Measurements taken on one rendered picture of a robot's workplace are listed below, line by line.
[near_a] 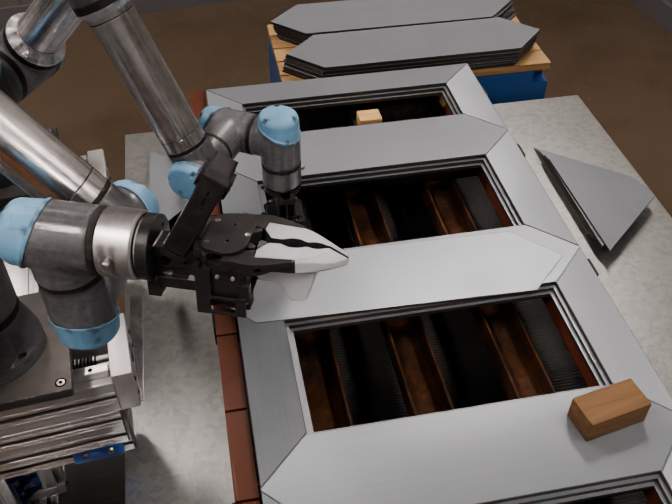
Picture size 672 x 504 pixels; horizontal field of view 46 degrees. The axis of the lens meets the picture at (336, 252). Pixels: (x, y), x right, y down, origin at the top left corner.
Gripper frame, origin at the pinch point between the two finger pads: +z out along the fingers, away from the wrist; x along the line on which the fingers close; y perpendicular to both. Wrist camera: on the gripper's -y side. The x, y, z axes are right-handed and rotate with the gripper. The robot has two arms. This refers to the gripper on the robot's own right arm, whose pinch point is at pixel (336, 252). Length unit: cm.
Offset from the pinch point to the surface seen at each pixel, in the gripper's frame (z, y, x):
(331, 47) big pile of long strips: -26, 40, -156
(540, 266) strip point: 32, 51, -75
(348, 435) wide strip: -1, 58, -28
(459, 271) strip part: 15, 52, -70
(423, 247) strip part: 7, 51, -76
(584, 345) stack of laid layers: 40, 55, -56
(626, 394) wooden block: 45, 51, -40
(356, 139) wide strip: -13, 46, -113
